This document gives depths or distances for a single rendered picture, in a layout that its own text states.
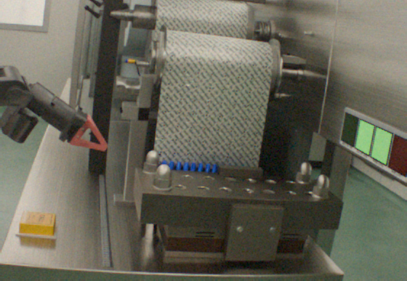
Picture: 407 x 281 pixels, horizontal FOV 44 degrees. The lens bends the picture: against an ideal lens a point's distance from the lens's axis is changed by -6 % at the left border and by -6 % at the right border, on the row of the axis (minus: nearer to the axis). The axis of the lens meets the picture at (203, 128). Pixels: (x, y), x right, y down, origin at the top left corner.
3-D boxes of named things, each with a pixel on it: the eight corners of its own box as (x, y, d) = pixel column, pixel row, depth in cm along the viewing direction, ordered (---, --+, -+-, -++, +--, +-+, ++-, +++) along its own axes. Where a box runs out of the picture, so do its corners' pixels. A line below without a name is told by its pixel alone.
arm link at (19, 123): (12, 86, 96) (3, 65, 102) (-18, 131, 98) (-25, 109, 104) (59, 109, 105) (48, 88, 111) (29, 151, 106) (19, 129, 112)
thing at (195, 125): (152, 168, 114) (161, 83, 110) (255, 175, 119) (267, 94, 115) (152, 169, 114) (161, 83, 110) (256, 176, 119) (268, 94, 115)
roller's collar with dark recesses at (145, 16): (131, 27, 140) (134, 3, 138) (152, 29, 141) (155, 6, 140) (132, 27, 134) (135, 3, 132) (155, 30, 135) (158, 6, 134)
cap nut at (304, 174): (292, 178, 115) (295, 158, 114) (307, 178, 116) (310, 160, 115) (298, 184, 112) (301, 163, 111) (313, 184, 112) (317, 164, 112)
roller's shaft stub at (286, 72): (267, 78, 123) (270, 60, 122) (294, 82, 125) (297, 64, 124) (272, 81, 119) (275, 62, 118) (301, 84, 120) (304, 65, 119)
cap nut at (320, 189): (308, 192, 106) (312, 171, 105) (324, 193, 107) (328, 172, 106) (315, 198, 103) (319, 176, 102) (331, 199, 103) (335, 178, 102)
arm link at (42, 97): (30, 81, 102) (35, 75, 107) (11, 108, 103) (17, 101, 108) (57, 102, 104) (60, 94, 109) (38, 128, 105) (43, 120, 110)
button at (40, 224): (22, 221, 104) (22, 210, 104) (55, 224, 106) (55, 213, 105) (18, 234, 97) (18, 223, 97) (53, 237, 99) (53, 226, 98)
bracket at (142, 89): (111, 198, 126) (123, 72, 120) (138, 200, 127) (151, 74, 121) (112, 205, 121) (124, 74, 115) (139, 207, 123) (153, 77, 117)
